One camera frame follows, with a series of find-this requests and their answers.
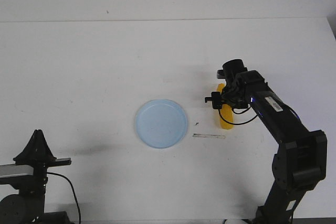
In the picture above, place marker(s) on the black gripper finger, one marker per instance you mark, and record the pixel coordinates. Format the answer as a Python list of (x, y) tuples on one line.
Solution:
[(45, 153), (29, 153)]

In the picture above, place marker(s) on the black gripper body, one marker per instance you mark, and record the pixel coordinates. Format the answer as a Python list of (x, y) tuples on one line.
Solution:
[(234, 92), (40, 175)]

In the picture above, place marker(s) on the yellow corn cob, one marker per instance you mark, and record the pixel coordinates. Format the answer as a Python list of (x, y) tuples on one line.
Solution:
[(226, 117)]

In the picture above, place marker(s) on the light blue round plate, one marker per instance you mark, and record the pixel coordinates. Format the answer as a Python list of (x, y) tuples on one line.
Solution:
[(161, 123)]

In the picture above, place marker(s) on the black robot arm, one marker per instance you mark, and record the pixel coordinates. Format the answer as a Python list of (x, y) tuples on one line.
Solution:
[(301, 159), (22, 207)]

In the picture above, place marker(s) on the clear tape strip horizontal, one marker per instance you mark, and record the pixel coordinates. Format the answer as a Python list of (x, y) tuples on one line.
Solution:
[(214, 136)]

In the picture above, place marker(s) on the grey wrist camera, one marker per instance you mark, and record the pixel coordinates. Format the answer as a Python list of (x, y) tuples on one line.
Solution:
[(12, 170), (221, 74)]

